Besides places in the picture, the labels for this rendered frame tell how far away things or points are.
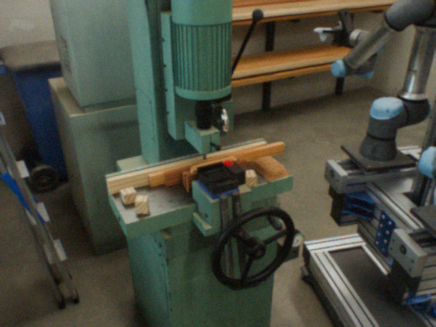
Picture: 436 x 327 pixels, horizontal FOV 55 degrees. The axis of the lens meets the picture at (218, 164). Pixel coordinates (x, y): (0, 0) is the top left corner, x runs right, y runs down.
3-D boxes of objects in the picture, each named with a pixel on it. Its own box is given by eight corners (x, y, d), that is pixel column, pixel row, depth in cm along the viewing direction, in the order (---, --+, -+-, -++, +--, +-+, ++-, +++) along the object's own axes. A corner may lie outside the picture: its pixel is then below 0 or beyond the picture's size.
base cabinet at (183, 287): (176, 394, 169) (165, 262, 134) (133, 297, 214) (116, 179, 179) (268, 350, 187) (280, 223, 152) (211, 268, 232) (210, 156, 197)
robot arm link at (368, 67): (346, 76, 191) (350, 52, 185) (364, 72, 195) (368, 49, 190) (358, 80, 185) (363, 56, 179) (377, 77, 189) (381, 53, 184)
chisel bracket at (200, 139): (201, 158, 137) (201, 135, 133) (184, 142, 148) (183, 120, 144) (221, 154, 140) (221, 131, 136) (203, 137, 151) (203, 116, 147)
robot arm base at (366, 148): (383, 143, 185) (387, 122, 180) (403, 159, 172) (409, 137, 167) (351, 146, 182) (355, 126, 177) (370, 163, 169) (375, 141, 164)
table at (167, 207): (136, 260, 116) (134, 243, 113) (108, 204, 140) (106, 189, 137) (310, 203, 140) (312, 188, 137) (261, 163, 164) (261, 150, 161)
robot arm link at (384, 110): (360, 129, 174) (365, 98, 167) (383, 123, 179) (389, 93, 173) (382, 140, 165) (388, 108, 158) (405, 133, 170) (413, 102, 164)
